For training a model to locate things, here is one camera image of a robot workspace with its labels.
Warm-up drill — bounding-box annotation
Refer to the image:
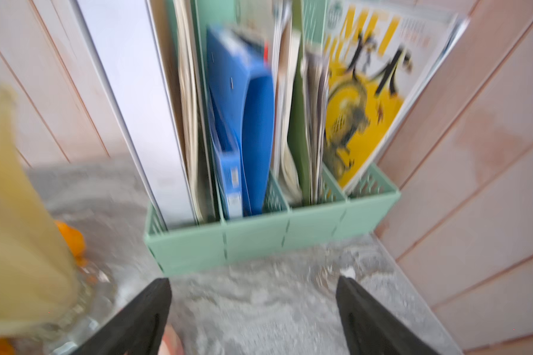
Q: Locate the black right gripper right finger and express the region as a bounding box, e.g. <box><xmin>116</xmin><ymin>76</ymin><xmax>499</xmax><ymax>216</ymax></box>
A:
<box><xmin>335</xmin><ymin>276</ymin><xmax>437</xmax><ymax>355</ymax></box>

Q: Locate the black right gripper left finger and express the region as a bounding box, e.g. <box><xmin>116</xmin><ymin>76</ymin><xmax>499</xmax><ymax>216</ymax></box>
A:
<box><xmin>73</xmin><ymin>278</ymin><xmax>173</xmax><ymax>354</ymax></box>

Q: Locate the orange marigold flower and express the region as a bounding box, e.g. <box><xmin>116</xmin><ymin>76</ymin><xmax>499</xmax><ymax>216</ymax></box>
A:
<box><xmin>56</xmin><ymin>220</ymin><xmax>88</xmax><ymax>267</ymax></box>

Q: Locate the mint green file organizer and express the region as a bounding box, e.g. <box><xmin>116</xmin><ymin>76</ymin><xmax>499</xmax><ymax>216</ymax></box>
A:
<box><xmin>145</xmin><ymin>165</ymin><xmax>401</xmax><ymax>277</ymax></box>

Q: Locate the yellow ruffled vase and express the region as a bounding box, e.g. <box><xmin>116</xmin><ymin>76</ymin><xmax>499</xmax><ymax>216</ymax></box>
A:
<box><xmin>0</xmin><ymin>86</ymin><xmax>81</xmax><ymax>337</ymax></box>

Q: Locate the blue folder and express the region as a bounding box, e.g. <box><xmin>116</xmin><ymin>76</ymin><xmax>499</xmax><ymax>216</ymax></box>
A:
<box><xmin>207</xmin><ymin>26</ymin><xmax>275</xmax><ymax>215</ymax></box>

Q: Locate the yellow cover magazine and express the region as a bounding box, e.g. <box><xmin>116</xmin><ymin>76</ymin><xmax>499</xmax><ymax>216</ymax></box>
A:
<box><xmin>324</xmin><ymin>1</ymin><xmax>467</xmax><ymax>193</ymax></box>

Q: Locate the white binder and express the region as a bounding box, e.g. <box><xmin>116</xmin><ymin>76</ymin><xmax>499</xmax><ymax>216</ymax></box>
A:
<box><xmin>77</xmin><ymin>1</ymin><xmax>196</xmax><ymax>228</ymax></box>

